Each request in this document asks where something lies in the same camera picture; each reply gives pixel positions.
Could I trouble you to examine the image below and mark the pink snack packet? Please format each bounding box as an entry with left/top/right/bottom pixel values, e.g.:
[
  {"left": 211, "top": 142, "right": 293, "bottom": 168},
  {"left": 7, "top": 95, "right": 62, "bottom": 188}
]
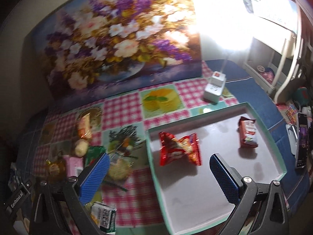
[{"left": 63, "top": 155, "right": 84, "bottom": 178}]

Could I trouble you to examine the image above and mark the yellow cake packet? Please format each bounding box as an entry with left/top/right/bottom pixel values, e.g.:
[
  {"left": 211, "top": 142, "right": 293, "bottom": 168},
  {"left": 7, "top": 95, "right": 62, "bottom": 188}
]
[{"left": 46, "top": 158, "right": 66, "bottom": 183}]

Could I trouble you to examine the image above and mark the green white snack packet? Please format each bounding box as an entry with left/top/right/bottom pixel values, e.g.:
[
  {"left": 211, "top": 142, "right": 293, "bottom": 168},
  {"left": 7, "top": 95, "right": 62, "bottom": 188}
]
[{"left": 91, "top": 202, "right": 117, "bottom": 234}]

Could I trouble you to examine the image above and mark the round pale yellow bun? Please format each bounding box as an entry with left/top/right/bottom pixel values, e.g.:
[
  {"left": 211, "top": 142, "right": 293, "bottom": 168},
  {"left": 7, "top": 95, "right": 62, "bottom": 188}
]
[{"left": 74, "top": 139, "right": 89, "bottom": 158}]

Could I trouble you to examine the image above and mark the round rice cracker packet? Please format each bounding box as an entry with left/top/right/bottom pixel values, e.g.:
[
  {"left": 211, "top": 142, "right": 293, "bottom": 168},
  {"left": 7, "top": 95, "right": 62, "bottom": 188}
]
[{"left": 108, "top": 158, "right": 132, "bottom": 180}]

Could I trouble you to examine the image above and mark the orange bread roll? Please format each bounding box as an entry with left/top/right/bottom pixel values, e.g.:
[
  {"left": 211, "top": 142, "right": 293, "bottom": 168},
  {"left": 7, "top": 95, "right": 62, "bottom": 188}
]
[{"left": 77, "top": 113, "right": 92, "bottom": 140}]

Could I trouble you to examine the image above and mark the small red snack packet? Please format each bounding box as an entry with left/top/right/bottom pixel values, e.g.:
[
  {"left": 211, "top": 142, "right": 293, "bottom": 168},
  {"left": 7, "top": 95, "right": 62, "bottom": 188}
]
[{"left": 238, "top": 116, "right": 258, "bottom": 149}]

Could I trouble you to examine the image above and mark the red snack bag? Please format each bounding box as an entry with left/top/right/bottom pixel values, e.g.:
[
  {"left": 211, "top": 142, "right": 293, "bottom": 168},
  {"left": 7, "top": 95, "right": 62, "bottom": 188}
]
[{"left": 159, "top": 132, "right": 202, "bottom": 166}]

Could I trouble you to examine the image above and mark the teal rimmed white tray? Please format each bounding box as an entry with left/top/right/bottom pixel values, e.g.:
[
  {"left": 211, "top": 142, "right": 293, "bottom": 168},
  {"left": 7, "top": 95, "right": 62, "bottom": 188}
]
[{"left": 146, "top": 102, "right": 287, "bottom": 234}]

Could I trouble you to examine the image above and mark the black phone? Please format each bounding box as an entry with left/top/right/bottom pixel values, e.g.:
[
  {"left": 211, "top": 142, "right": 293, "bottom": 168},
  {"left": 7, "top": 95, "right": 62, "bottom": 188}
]
[{"left": 295, "top": 112, "right": 309, "bottom": 169}]

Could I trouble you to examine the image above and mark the pink checkered food tablecloth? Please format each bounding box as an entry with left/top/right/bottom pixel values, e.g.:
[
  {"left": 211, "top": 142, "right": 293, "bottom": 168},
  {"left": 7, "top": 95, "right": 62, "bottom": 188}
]
[{"left": 29, "top": 63, "right": 238, "bottom": 234}]

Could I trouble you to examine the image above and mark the white power adapter cube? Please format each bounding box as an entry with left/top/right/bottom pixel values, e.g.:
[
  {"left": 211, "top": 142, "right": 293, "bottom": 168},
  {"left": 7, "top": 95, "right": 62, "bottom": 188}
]
[{"left": 203, "top": 71, "right": 226, "bottom": 103}]

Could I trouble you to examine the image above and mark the floral painting canvas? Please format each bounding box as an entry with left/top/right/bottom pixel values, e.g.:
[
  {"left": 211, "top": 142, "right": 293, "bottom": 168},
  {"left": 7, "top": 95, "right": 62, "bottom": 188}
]
[{"left": 32, "top": 0, "right": 202, "bottom": 105}]

